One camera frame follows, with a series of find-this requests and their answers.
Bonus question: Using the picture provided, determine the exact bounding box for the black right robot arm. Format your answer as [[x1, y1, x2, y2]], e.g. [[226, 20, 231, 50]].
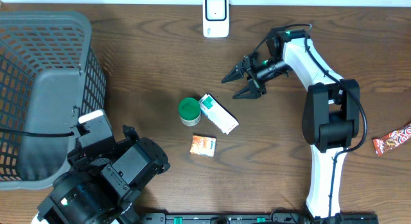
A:
[[222, 24, 365, 223]]

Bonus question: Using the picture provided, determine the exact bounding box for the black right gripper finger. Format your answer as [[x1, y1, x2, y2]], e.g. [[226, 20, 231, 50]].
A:
[[221, 60, 249, 83], [232, 80, 261, 99]]

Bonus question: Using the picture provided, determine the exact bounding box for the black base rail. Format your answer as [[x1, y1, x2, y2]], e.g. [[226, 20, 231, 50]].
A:
[[137, 212, 380, 224]]

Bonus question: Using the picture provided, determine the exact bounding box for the small orange snack packet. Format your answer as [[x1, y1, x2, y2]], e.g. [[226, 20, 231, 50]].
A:
[[189, 135, 216, 157]]

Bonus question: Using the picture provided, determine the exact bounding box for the red chocolate bar wrapper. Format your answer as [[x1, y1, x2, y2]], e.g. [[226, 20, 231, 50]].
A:
[[372, 124, 410, 157]]

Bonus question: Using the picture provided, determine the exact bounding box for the white barcode scanner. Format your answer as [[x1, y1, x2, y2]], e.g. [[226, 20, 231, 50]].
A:
[[202, 0, 230, 38]]

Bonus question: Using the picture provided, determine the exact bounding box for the white green carton box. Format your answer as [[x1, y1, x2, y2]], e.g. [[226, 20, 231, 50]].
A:
[[199, 94, 239, 135]]

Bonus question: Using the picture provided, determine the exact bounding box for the green lid jar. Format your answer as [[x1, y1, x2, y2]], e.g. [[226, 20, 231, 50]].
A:
[[179, 98, 201, 126]]

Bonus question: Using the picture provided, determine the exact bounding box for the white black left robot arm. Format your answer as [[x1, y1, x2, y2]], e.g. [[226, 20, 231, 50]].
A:
[[32, 126, 170, 223]]

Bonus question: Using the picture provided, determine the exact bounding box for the grey plastic basket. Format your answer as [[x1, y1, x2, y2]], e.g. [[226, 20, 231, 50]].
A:
[[1, 11, 107, 190]]

